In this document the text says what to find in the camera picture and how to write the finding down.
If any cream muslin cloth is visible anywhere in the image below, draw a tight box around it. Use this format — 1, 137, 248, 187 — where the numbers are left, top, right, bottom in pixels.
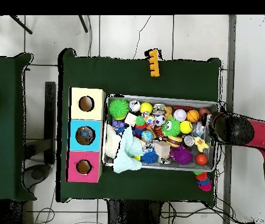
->
104, 125, 122, 160

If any mint green cloth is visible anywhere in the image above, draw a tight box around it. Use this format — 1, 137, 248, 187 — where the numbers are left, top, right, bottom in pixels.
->
113, 127, 146, 176

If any green spiky ball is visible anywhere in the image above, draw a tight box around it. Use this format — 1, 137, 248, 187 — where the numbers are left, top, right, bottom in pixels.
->
161, 117, 182, 138
108, 97, 130, 121

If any purple spiky toy with eyes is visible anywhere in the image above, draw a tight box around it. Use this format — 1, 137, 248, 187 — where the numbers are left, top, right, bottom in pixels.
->
171, 146, 194, 166

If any black can with silver top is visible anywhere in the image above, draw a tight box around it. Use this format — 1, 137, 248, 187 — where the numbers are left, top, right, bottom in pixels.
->
183, 135, 196, 148

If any orange plastic comb toy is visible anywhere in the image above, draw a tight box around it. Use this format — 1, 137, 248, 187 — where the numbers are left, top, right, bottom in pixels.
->
144, 48, 161, 78

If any yellow duck toy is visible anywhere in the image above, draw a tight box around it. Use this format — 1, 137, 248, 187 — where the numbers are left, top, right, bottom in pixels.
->
193, 136, 210, 153

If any wooden box with three holes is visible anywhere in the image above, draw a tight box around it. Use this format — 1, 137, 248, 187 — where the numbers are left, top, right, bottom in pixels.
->
66, 86, 106, 184

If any clear mesh bin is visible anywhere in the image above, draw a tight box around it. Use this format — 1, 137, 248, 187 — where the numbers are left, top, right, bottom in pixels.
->
103, 94, 219, 173

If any plain wooden cube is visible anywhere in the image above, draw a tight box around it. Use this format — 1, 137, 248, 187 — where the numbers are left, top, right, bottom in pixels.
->
153, 141, 171, 159

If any dark green tablecloth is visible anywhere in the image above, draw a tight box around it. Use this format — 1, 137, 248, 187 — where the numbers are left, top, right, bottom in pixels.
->
0, 52, 34, 202
57, 48, 222, 206

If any toy hamburger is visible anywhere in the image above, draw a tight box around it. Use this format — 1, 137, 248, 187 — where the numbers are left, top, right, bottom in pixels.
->
166, 135, 183, 148

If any white baseball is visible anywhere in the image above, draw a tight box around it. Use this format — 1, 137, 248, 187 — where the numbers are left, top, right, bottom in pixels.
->
173, 108, 188, 122

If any yellow smiley ball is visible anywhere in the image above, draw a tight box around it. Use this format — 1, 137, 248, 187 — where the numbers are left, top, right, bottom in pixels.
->
179, 121, 193, 135

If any small orange basketball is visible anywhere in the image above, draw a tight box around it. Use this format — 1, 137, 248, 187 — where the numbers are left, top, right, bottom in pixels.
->
186, 109, 200, 124

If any black tripod leg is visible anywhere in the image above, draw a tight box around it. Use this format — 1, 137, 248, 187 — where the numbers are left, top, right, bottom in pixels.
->
78, 15, 89, 33
8, 15, 33, 35

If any grey floor strip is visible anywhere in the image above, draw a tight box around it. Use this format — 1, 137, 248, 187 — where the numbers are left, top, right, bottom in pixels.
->
227, 15, 238, 115

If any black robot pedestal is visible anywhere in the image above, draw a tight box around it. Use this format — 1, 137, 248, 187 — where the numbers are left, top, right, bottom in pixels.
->
106, 199, 163, 224

